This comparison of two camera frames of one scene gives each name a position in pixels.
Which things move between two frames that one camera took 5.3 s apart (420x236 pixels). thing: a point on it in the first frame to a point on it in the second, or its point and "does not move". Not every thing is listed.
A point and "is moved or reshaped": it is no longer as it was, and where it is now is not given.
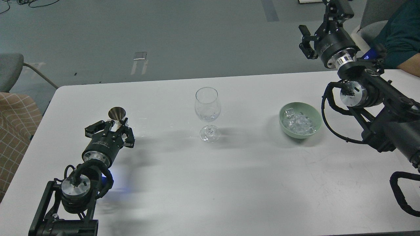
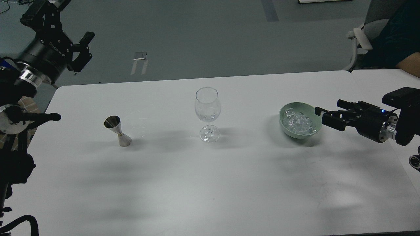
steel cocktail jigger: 117,113 is moved or reshaped
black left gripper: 104,146 to 44,60
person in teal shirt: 397,43 does not move
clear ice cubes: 298,123 does not move
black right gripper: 335,46 to 375,123
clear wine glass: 207,108 does not move
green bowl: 300,120 does not move
